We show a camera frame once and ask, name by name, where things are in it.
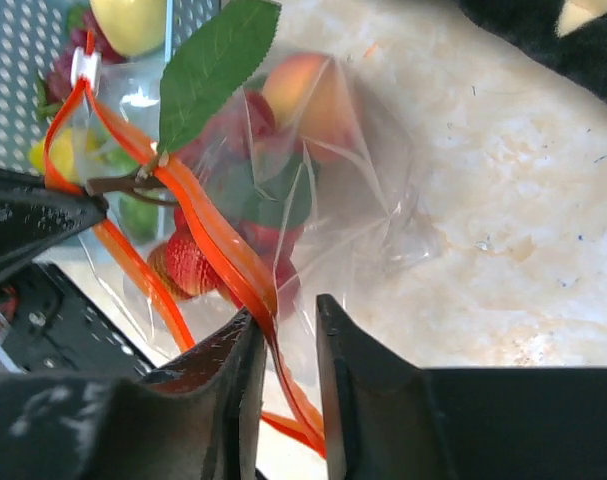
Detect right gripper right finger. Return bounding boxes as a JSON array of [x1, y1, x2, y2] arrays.
[[316, 294, 607, 479]]

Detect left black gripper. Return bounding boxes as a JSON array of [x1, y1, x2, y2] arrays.
[[0, 168, 154, 376]]

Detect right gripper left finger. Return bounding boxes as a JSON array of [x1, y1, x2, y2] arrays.
[[0, 311, 266, 479]]

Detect green grape bunch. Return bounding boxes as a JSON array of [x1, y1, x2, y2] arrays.
[[104, 147, 159, 245]]

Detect red strawberry bunch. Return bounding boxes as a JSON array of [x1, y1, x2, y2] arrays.
[[85, 0, 324, 321]]

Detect clear zip top bag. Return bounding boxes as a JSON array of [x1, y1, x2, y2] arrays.
[[45, 34, 438, 453]]

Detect orange peach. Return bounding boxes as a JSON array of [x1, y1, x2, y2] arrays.
[[262, 52, 361, 163]]

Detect black flower pattern pillow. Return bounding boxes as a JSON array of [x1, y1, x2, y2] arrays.
[[457, 0, 607, 104]]

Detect yellow star fruit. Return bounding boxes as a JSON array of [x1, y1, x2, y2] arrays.
[[28, 127, 99, 182]]

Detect purple grape bunch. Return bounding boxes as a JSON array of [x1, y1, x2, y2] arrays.
[[42, 4, 127, 106]]

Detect light blue plastic basket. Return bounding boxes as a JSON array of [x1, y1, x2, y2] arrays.
[[0, 1, 222, 172]]

